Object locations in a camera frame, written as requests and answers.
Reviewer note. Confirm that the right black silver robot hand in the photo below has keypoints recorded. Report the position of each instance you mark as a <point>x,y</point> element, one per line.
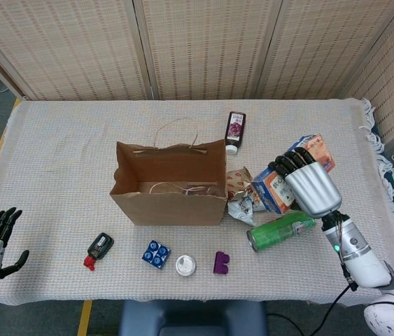
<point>315,189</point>

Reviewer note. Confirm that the orange blue cookie box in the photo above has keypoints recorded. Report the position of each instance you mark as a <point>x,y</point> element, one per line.
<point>277,196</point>

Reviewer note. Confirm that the green chip can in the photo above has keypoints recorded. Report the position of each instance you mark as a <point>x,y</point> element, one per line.
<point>277,232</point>

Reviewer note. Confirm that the snack wrapper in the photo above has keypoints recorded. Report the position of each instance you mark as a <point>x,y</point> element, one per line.
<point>237,180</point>

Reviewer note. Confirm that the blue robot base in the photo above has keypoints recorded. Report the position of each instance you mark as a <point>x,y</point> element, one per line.
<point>189,318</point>

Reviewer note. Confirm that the dark object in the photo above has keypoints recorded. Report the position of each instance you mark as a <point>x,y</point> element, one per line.
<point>236,131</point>

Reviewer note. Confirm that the black ink bottle red cap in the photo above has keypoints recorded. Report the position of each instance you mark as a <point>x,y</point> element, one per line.
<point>100,245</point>

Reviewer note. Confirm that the brown paper bag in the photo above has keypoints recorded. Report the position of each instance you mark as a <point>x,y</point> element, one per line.
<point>168,211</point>

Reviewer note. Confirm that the clear round plastic container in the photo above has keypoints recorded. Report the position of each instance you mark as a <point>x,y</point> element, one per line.
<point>185,266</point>

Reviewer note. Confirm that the dark blue under cloth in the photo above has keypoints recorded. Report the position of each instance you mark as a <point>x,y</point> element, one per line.
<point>387,175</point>

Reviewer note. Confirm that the purple building block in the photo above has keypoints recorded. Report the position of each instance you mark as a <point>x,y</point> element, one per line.
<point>220,264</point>

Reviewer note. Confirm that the white woven tablecloth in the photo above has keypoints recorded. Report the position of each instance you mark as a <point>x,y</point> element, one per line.
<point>60,157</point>

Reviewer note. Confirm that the blue building block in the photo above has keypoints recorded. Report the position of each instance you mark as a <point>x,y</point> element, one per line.
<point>156,254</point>

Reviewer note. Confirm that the bamboo folding screen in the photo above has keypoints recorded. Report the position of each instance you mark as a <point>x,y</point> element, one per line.
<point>200,45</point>

